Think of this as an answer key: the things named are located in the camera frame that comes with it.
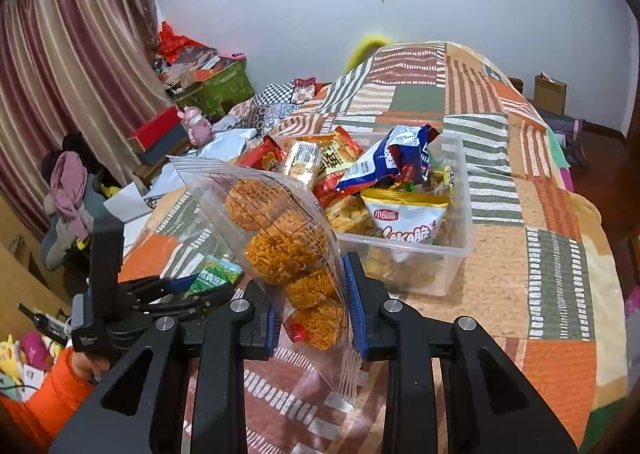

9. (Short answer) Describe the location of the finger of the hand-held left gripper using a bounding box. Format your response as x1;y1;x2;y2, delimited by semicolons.
131;285;237;320
122;275;197;297

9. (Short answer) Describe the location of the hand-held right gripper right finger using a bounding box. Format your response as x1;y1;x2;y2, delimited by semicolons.
341;251;581;454

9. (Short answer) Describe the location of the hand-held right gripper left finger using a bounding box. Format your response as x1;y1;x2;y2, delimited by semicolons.
47;279;281;454

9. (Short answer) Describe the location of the green snack packet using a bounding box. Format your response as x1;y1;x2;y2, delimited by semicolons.
186;254;246;298

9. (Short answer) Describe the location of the orange noodle snack cake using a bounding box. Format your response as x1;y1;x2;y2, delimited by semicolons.
284;268;347;311
244;214;329;286
290;307;349;351
226;178;282;235

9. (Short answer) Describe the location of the clear zip bag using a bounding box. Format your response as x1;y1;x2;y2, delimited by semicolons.
167;157;363;409

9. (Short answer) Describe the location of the clear plastic storage box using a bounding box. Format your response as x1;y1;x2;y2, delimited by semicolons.
272;131;477;297

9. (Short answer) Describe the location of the person's left forearm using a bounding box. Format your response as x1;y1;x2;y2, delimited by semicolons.
0;348;101;452

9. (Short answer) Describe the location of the person's left hand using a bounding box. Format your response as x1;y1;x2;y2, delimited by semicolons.
70;348;113;382

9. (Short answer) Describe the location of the pink cloth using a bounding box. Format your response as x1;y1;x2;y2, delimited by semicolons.
44;151;95;231

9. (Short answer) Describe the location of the red and black box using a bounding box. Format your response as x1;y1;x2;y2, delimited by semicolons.
129;108;190;154

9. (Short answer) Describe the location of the yellow plush toy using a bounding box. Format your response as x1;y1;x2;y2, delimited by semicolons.
0;334;27;387

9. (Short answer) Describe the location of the pale grey cloth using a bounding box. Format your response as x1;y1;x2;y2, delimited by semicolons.
197;127;260;164

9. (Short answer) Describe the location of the pink toy figure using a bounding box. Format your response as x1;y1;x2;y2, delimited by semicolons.
179;106;214;146

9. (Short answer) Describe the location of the striped curtain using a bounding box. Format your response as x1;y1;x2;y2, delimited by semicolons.
0;0;175;241

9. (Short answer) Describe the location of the striped patchwork blanket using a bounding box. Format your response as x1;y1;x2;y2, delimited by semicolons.
120;40;630;454

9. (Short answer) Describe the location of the green patterned box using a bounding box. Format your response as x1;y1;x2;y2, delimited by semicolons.
172;59;256;121

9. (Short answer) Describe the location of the checkered patchwork quilt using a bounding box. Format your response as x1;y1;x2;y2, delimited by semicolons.
220;78;332;132

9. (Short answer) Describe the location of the red plastic bag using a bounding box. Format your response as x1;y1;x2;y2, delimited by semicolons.
157;22;205;61

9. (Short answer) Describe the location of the yellow plush cushion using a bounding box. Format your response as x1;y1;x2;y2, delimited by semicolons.
345;33;397;73

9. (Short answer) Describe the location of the clothes heap on floor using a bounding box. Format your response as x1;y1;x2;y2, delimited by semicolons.
546;115;592;169

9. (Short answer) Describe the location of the brown cardboard box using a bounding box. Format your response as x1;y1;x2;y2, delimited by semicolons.
532;73;569;117

